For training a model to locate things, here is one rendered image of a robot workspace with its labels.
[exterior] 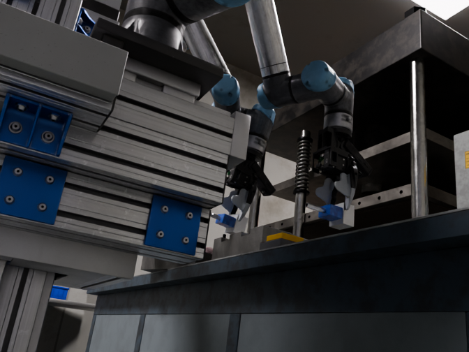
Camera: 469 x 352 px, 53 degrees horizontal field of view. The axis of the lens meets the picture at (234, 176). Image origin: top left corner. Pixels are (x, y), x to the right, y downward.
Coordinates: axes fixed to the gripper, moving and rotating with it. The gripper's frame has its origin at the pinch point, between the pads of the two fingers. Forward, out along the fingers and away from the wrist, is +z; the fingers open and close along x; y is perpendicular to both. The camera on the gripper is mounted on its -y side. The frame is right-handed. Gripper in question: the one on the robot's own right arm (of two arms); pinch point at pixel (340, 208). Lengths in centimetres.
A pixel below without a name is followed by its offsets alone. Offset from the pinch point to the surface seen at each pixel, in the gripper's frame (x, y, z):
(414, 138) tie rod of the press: -25, -59, -49
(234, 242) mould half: -25.4, 14.6, 8.7
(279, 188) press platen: -128, -70, -56
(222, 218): -27.8, 17.9, 2.4
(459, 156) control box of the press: -15, -72, -43
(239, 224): -27.1, 12.5, 2.8
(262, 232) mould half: -12.0, 14.7, 7.8
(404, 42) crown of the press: -27, -56, -93
